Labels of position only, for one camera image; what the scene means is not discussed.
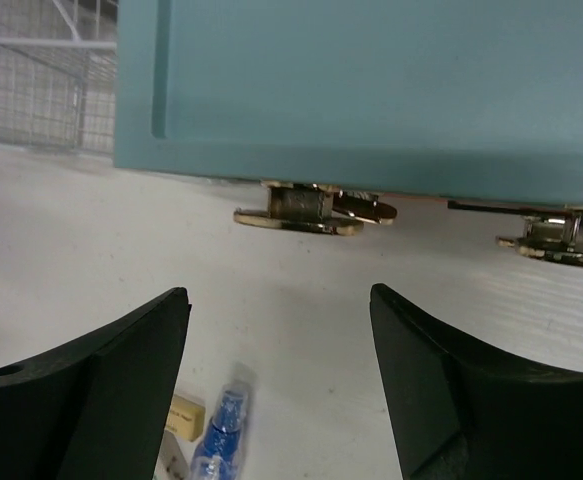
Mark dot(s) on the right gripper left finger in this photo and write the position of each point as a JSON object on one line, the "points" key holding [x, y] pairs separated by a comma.
{"points": [[95, 407]]}

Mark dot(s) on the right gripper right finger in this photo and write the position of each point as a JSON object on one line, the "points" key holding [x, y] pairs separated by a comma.
{"points": [[461, 408]]}

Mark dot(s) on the clear blue spray bottle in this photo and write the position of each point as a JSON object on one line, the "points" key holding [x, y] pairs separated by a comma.
{"points": [[222, 448]]}

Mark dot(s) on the teal drawer cabinet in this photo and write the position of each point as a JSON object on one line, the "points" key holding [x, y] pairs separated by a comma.
{"points": [[479, 103]]}

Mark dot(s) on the yellow eraser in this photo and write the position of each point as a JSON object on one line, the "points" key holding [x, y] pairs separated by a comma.
{"points": [[185, 419]]}

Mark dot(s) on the grey white eraser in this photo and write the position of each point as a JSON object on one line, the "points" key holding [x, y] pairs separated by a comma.
{"points": [[171, 463]]}

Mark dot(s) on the white wire desk organizer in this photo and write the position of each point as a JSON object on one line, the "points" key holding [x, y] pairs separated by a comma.
{"points": [[58, 65]]}

